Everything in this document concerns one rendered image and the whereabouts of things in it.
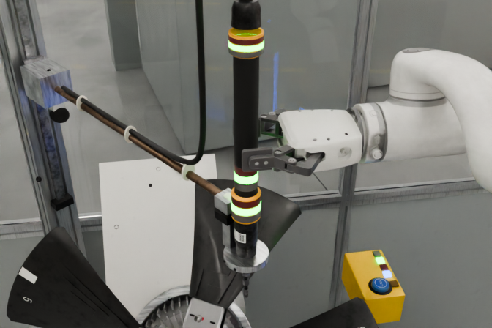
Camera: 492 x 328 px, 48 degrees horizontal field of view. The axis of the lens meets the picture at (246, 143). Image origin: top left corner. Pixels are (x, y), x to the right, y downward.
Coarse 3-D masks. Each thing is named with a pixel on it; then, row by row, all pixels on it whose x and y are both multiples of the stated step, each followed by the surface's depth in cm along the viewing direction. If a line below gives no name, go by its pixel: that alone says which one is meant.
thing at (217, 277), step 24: (264, 192) 103; (264, 216) 101; (288, 216) 100; (216, 240) 104; (264, 240) 99; (192, 264) 106; (216, 264) 101; (192, 288) 104; (216, 288) 100; (240, 288) 97
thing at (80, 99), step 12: (204, 60) 76; (204, 72) 77; (204, 84) 78; (72, 96) 111; (84, 96) 110; (204, 96) 79; (96, 108) 106; (204, 108) 80; (204, 120) 81; (132, 132) 98; (204, 132) 82; (156, 144) 94; (204, 144) 83; (168, 156) 92; (192, 168) 90
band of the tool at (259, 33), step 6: (228, 30) 68; (234, 30) 69; (240, 30) 69; (246, 30) 69; (252, 30) 69; (258, 30) 69; (234, 36) 66; (240, 36) 70; (246, 36) 70; (252, 36) 66; (258, 36) 66
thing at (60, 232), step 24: (48, 240) 94; (72, 240) 93; (24, 264) 96; (48, 264) 95; (72, 264) 94; (24, 288) 97; (48, 288) 96; (72, 288) 95; (96, 288) 94; (24, 312) 100; (48, 312) 99; (72, 312) 97; (96, 312) 96; (120, 312) 94
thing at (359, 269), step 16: (352, 256) 140; (368, 256) 140; (384, 256) 140; (352, 272) 135; (368, 272) 135; (352, 288) 136; (368, 288) 130; (400, 288) 130; (368, 304) 128; (384, 304) 129; (400, 304) 130; (384, 320) 132
